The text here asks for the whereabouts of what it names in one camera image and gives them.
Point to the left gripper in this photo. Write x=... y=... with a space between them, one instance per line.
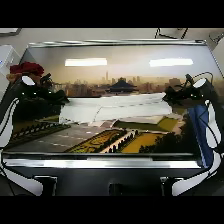
x=55 y=95

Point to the white garment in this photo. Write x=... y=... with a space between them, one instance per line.
x=116 y=108

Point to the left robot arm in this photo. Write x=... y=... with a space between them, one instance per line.
x=8 y=123

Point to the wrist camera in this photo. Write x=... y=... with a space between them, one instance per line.
x=189 y=80
x=46 y=80

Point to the red garment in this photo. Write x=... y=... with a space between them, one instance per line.
x=26 y=68

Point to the brown garment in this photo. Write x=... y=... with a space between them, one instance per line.
x=13 y=77

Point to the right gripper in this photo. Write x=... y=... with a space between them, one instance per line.
x=178 y=95

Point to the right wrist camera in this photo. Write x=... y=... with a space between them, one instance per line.
x=189 y=80

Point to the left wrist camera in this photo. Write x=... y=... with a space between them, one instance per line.
x=46 y=80

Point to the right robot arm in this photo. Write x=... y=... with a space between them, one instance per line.
x=213 y=126

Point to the blue garment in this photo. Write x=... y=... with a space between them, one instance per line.
x=199 y=133

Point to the silver frame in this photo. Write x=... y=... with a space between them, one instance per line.
x=100 y=163

